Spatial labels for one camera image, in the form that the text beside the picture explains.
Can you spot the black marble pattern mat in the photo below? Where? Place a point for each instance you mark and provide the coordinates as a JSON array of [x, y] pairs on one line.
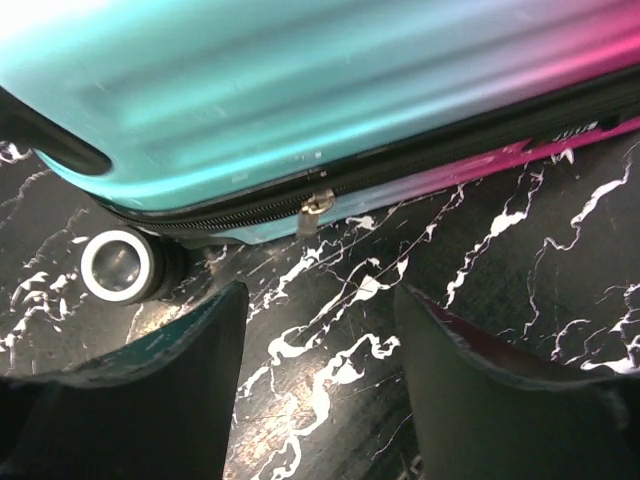
[[545, 256]]

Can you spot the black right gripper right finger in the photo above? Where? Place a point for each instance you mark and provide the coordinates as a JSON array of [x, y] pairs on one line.
[[485, 409]]

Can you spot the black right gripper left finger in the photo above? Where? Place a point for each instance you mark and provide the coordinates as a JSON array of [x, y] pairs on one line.
[[159, 407]]

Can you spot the teal and pink kids suitcase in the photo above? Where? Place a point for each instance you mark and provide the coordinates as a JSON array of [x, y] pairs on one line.
[[210, 122]]

